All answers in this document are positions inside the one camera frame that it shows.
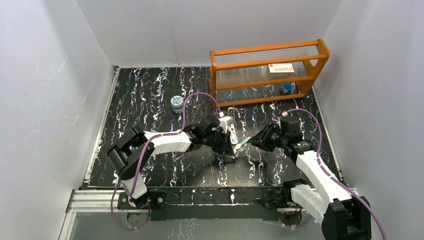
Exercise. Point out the blue white round jar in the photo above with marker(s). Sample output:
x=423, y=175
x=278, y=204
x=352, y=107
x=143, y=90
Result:
x=177, y=104

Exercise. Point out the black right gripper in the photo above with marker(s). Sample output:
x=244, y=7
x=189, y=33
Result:
x=261, y=138

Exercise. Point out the white metal stapler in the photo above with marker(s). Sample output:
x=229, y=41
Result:
x=231, y=125

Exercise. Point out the white red box on shelf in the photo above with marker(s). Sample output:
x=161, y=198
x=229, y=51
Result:
x=283, y=70

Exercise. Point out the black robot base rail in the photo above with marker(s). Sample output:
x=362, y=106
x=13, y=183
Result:
x=208, y=203

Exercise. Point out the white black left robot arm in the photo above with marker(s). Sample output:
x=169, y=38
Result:
x=130, y=153

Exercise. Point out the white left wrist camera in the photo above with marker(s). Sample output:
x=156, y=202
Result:
x=224, y=120

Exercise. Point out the orange wooden shelf rack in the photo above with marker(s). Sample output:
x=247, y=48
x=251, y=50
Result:
x=240, y=76

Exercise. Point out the blue grey stapler remover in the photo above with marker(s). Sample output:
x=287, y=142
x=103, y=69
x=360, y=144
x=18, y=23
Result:
x=287, y=89

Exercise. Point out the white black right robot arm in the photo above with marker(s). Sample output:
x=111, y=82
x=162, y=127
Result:
x=340, y=215

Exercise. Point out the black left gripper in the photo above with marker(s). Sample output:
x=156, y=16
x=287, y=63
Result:
x=224, y=144

